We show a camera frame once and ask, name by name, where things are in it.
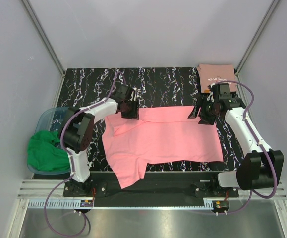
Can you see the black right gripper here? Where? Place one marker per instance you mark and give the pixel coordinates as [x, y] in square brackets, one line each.
[205, 120]

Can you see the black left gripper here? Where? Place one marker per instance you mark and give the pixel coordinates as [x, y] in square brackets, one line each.
[134, 114]

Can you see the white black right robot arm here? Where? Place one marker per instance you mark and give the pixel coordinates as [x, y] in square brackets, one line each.
[262, 166]

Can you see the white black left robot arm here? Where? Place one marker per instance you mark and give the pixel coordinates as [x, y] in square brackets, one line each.
[77, 131]

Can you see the folded dusty pink printed t-shirt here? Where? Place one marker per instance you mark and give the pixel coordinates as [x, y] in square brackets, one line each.
[210, 74]

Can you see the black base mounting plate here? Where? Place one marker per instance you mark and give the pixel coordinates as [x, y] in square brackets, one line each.
[155, 186]

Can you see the teal plastic bin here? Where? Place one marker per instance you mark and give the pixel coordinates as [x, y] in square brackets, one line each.
[50, 120]

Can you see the green t-shirt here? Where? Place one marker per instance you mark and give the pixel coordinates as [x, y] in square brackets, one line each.
[44, 153]

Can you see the left aluminium frame post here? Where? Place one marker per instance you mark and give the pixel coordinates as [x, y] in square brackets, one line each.
[38, 26]

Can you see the aluminium frame post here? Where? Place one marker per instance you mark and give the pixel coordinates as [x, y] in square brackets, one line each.
[258, 33]
[38, 26]

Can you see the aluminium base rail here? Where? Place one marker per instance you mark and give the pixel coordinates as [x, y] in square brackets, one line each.
[39, 189]

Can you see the right aluminium frame post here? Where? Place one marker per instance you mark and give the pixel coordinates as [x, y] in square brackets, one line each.
[258, 33]

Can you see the white slotted cable duct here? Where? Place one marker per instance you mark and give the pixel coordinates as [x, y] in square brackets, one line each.
[197, 204]

